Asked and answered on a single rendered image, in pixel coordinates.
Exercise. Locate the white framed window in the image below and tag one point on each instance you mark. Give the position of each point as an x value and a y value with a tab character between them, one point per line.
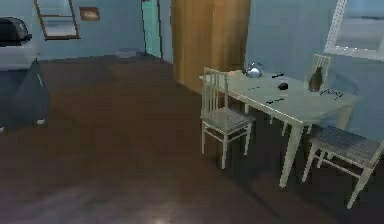
360	30

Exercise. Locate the dark grey cabinet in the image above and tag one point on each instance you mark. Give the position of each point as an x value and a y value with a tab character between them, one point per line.
20	86

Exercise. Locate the wooden room door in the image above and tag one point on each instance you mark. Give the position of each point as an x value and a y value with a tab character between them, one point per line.
210	40

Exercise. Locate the small black round object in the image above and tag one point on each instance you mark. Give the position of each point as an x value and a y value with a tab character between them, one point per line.
283	86

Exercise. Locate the black toaster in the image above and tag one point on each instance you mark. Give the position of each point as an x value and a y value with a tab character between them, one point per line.
13	31

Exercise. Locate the pale green dining table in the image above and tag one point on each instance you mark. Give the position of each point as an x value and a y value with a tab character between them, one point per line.
293	100

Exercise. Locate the brown bottle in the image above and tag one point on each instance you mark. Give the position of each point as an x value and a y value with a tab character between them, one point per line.
316	80

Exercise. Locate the brown framed wall picture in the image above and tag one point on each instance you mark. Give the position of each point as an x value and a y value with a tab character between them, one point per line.
57	20

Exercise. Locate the small brown framed picture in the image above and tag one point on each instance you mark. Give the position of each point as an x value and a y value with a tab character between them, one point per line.
89	14

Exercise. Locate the teal room door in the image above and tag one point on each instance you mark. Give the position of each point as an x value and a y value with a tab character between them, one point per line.
151	26

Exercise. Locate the silver kettle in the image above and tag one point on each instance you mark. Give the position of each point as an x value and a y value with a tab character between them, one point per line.
253	71

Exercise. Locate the white slatted wooden chair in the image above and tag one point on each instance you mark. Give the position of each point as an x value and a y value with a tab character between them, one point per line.
346	144
322	64
224	118

